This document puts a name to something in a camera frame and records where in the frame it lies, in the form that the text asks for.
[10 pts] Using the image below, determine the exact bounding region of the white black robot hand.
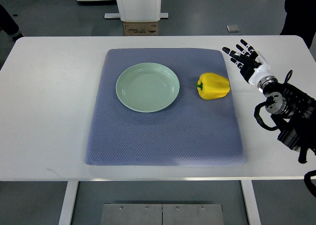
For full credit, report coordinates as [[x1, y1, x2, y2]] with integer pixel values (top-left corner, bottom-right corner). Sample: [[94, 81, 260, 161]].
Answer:
[[222, 39, 272, 86]]

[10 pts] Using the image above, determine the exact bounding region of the yellow bell pepper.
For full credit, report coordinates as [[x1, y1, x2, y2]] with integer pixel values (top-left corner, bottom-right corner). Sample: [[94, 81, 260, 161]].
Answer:
[[196, 73, 231, 100]]

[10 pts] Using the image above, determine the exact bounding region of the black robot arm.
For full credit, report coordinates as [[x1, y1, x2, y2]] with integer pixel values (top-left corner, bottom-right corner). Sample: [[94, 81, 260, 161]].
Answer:
[[254, 71, 316, 164]]

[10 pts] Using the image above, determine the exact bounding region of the small grey floor plate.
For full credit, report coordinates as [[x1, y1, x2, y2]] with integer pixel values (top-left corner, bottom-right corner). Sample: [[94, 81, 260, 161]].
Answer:
[[226, 24, 241, 33]]

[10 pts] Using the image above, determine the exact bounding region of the light green plate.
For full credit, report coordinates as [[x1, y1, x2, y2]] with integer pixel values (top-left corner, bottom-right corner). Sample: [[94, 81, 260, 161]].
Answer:
[[116, 62, 180, 113]]

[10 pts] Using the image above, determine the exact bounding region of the person in dark clothes right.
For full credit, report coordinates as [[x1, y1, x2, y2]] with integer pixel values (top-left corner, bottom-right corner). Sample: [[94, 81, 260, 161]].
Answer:
[[280, 0, 316, 48]]

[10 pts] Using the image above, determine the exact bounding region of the blue textured mat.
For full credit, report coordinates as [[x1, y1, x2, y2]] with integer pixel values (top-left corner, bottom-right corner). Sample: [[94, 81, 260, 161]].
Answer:
[[85, 48, 246, 166]]

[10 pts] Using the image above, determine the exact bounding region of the brown cardboard box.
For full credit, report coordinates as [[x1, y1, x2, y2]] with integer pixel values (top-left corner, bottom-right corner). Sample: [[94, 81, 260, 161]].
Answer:
[[123, 22, 158, 36]]

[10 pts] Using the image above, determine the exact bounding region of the right white table leg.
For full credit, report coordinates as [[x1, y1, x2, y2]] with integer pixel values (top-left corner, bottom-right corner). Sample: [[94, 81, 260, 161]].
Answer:
[[241, 180, 261, 225]]

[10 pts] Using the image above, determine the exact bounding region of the white table leg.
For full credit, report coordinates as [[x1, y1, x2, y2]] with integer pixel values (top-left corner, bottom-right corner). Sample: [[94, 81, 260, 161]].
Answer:
[[241, 180, 261, 225], [58, 180, 79, 225]]

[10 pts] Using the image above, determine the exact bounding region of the left white table leg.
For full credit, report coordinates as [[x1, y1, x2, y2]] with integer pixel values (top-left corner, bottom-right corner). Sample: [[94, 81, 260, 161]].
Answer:
[[58, 180, 79, 225]]

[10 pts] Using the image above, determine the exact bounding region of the person leg at left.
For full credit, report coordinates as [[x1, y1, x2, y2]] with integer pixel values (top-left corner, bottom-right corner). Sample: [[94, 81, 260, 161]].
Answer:
[[0, 5, 24, 41]]

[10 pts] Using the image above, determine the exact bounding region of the white pedestal stand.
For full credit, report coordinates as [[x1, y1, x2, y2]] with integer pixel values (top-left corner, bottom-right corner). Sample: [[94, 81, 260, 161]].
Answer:
[[104, 0, 169, 22]]

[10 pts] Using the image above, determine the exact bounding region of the black cable at edge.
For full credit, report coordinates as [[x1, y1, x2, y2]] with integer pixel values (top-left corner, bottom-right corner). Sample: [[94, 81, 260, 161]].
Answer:
[[303, 170, 316, 198]]

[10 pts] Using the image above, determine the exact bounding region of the metal base plate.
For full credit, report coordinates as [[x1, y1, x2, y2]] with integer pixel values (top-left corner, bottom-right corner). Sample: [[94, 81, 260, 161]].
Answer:
[[101, 204, 224, 225]]

